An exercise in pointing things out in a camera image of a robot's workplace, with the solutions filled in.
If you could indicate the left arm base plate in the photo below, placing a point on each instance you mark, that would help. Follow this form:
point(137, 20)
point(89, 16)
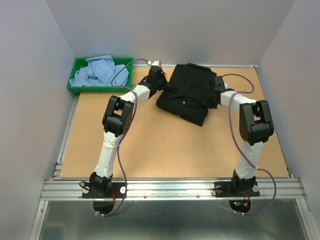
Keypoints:
point(114, 191)

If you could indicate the light blue shirt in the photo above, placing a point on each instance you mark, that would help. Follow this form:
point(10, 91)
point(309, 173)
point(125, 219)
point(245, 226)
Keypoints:
point(99, 72)

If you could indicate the green plastic bin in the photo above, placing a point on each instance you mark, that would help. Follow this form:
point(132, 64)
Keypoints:
point(120, 82)

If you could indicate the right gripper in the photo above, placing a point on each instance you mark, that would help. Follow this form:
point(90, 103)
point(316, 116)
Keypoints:
point(214, 104)

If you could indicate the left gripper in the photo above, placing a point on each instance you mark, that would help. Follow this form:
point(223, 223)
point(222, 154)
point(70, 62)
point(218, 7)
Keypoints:
point(165, 83)

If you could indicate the black long sleeve shirt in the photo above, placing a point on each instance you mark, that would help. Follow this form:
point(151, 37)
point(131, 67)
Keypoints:
point(188, 93)

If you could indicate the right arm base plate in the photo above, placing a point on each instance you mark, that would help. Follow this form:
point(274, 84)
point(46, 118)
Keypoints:
point(226, 189)

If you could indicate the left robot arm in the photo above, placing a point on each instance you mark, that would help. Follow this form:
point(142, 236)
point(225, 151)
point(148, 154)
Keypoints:
point(117, 121)

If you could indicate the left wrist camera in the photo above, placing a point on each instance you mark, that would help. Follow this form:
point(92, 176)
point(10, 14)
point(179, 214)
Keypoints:
point(156, 63)

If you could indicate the aluminium mounting rail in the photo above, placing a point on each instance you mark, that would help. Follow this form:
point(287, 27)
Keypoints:
point(175, 209)

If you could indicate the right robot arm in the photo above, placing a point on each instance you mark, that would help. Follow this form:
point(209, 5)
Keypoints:
point(255, 128)

